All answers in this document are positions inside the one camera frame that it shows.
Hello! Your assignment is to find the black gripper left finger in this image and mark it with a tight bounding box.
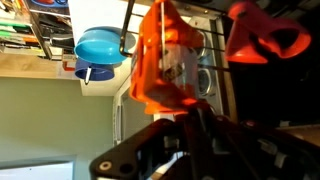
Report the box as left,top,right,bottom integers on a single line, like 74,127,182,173
181,101,214,161

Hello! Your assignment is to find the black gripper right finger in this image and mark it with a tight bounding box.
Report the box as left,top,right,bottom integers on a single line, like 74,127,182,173
209,113,261,161

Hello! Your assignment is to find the orange plastic object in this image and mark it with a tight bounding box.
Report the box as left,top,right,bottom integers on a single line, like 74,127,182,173
129,0,205,116

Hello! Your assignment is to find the silver toaster oven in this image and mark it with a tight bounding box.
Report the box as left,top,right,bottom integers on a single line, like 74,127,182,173
173,0,320,128

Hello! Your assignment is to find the white microwave oven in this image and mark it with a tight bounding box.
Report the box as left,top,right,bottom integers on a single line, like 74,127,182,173
112,79,176,148

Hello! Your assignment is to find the red plastic object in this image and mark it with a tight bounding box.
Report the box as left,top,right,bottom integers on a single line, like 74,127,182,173
225,1,313,65

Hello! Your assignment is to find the dark blue cup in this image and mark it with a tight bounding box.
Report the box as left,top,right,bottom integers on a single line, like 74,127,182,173
74,58,116,82

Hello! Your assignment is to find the white utensil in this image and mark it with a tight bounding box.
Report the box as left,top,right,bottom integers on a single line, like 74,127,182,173
84,66,93,86

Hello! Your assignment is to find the light blue bowl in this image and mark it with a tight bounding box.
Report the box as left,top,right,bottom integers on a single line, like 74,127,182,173
73,26,137,65

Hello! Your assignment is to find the open wooden drawer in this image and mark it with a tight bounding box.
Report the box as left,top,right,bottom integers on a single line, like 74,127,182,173
0,0,81,80

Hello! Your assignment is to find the oven wire rack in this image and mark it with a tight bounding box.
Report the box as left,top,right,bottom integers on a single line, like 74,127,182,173
118,0,232,73

